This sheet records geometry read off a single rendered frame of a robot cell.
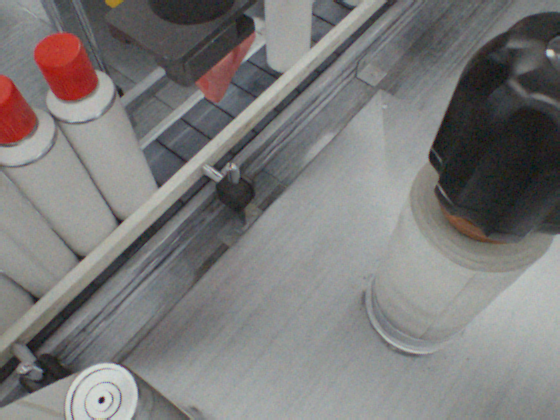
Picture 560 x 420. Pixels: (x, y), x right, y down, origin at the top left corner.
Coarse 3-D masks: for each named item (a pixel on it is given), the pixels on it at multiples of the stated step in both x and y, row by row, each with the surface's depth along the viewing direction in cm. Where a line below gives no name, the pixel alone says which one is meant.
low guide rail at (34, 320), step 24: (384, 0) 62; (360, 24) 61; (312, 48) 57; (336, 48) 59; (288, 72) 55; (264, 96) 53; (240, 120) 52; (216, 144) 50; (192, 168) 49; (168, 192) 48; (144, 216) 46; (120, 240) 45; (96, 264) 44; (72, 288) 43; (48, 312) 43; (0, 336) 41; (24, 336) 42; (0, 360) 41
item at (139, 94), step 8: (248, 8) 53; (256, 8) 55; (160, 72) 49; (144, 80) 48; (152, 80) 48; (160, 80) 49; (168, 80) 50; (136, 88) 48; (144, 88) 48; (152, 88) 48; (160, 88) 49; (128, 96) 47; (136, 96) 47; (144, 96) 48; (152, 96) 49; (128, 104) 47; (136, 104) 48; (128, 112) 48
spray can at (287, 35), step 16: (272, 0) 51; (288, 0) 50; (304, 0) 51; (272, 16) 52; (288, 16) 52; (304, 16) 52; (272, 32) 54; (288, 32) 53; (304, 32) 54; (272, 48) 56; (288, 48) 55; (304, 48) 56; (272, 64) 59; (288, 64) 58
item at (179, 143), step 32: (320, 0) 66; (320, 32) 63; (256, 64) 60; (320, 64) 60; (224, 96) 58; (256, 96) 58; (288, 96) 58; (192, 128) 56; (224, 128) 56; (256, 128) 56; (160, 160) 54; (224, 160) 53; (192, 192) 52; (160, 224) 50; (128, 256) 48; (96, 288) 47; (64, 320) 45
